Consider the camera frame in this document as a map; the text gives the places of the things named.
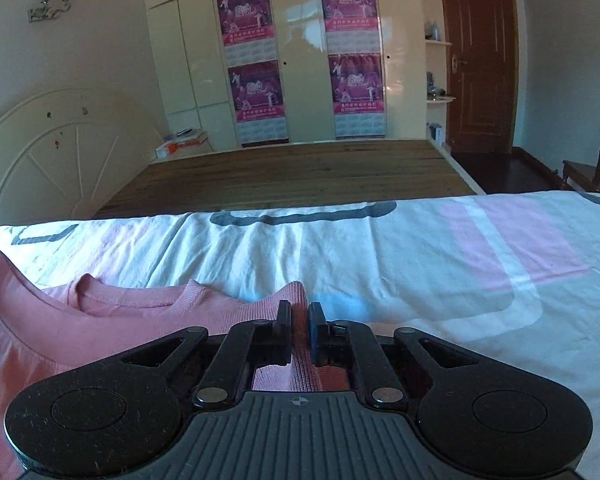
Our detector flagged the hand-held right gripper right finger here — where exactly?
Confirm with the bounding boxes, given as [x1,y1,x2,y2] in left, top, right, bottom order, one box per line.
[307,301,481,409]

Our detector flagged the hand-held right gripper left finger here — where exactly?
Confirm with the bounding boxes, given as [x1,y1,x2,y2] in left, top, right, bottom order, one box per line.
[121,301,295,408]

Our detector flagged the pink long-sleeve sweatshirt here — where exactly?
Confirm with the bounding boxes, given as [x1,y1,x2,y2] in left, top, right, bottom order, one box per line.
[0,249,353,480]

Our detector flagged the printed bed sheet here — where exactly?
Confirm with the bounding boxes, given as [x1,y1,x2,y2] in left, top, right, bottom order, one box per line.
[0,191,600,480]

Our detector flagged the white arched headboard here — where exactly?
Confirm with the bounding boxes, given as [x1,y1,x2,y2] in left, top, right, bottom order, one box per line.
[0,89,168,234]

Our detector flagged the wooden bed platform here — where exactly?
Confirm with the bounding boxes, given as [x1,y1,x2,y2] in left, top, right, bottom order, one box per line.
[92,139,487,220]

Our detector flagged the cream wardrobe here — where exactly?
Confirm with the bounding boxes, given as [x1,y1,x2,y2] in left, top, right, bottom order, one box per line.
[140,0,453,153]

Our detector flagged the cream corner shelf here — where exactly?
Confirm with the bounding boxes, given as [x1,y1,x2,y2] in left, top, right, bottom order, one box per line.
[416,0,454,147]

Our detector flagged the dark shelf ornament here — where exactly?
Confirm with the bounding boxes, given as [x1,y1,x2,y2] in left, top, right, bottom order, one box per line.
[426,72,447,101]

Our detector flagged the dark wooden chair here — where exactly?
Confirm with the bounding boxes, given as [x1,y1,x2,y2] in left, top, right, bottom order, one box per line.
[562,100,600,196]

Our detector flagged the brown wooden door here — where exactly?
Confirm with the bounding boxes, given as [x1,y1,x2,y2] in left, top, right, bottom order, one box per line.
[437,0,519,155]

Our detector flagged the purple wall poster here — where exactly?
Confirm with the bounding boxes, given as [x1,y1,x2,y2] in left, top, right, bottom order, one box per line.
[227,60,289,144]
[216,0,274,63]
[327,52,387,140]
[318,0,383,56]

